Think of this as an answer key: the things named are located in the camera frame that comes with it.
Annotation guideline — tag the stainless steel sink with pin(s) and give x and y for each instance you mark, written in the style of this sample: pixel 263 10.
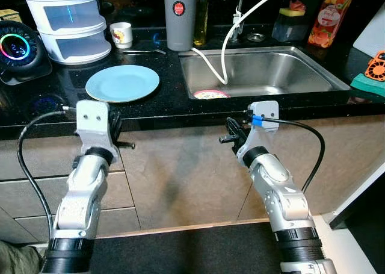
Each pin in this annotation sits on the stainless steel sink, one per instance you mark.
pixel 277 69

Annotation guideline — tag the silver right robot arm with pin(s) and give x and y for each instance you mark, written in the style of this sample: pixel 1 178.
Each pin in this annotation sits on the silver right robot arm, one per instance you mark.
pixel 280 189

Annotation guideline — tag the small yellow box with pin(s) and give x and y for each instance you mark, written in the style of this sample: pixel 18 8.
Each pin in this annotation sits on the small yellow box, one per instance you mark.
pixel 11 15

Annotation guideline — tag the grey water filter canister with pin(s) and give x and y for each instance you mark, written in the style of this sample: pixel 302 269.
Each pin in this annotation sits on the grey water filter canister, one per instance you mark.
pixel 179 30

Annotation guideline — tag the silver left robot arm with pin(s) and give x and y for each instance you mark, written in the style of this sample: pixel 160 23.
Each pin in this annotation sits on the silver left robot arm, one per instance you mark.
pixel 84 196

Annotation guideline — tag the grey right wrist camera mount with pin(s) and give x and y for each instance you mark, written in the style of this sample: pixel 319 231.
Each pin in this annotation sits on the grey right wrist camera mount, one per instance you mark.
pixel 264 114

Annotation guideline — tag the orange soap pump pouch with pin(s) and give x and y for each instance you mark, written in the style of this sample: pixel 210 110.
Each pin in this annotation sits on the orange soap pump pouch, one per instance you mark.
pixel 328 24

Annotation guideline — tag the light blue plate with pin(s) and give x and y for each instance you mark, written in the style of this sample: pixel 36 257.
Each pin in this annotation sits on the light blue plate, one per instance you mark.
pixel 123 83

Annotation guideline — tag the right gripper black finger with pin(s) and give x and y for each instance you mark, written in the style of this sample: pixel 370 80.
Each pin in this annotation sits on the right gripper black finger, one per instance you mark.
pixel 233 127
pixel 243 127

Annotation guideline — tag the pink rimmed floral plate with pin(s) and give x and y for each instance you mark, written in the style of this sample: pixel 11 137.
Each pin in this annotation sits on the pink rimmed floral plate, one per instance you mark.
pixel 210 94

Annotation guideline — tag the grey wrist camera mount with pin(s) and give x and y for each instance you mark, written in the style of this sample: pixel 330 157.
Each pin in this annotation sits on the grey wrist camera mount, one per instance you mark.
pixel 93 126
pixel 264 114

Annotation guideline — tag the yellow oil bottle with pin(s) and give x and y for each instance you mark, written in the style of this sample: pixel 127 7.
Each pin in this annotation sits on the yellow oil bottle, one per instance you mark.
pixel 200 24

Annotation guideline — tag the small white printed cup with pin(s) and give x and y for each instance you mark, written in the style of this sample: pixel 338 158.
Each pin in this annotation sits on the small white printed cup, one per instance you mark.
pixel 121 35

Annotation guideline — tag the yellow sponge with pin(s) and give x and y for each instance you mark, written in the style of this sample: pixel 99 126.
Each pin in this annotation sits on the yellow sponge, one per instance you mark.
pixel 292 14

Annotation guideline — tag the olive cloth covered leg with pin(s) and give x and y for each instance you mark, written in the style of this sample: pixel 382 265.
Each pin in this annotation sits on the olive cloth covered leg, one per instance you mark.
pixel 18 259

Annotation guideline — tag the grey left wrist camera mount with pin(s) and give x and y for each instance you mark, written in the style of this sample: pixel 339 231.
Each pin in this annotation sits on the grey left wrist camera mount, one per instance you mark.
pixel 93 126

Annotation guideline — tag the chrome sink faucet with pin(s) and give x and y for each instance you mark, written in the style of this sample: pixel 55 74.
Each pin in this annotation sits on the chrome sink faucet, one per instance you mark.
pixel 239 15

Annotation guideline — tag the dark sponge holder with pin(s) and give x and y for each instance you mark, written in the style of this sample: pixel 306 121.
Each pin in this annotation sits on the dark sponge holder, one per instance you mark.
pixel 289 30

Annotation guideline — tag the steel fork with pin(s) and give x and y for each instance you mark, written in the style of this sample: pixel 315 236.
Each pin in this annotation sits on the steel fork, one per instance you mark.
pixel 144 52

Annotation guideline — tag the green sponge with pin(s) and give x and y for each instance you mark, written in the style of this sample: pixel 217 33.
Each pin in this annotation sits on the green sponge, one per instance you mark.
pixel 367 89

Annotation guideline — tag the white tiered food container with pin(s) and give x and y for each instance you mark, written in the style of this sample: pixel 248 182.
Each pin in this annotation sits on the white tiered food container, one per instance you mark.
pixel 69 33

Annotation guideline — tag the grey cabinet door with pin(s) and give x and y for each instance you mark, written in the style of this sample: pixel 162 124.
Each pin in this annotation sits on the grey cabinet door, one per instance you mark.
pixel 349 159
pixel 186 177

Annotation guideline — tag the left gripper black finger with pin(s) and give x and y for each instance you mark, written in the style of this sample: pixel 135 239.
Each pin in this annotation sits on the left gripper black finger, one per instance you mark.
pixel 117 120

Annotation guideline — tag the black floor mat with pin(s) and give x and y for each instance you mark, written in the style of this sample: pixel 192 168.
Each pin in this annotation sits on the black floor mat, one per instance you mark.
pixel 180 250

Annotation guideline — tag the orange mini fan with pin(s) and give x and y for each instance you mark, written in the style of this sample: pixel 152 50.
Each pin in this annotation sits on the orange mini fan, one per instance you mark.
pixel 376 68

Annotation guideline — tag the red scrubber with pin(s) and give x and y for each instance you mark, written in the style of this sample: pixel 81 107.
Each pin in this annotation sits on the red scrubber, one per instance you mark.
pixel 297 6

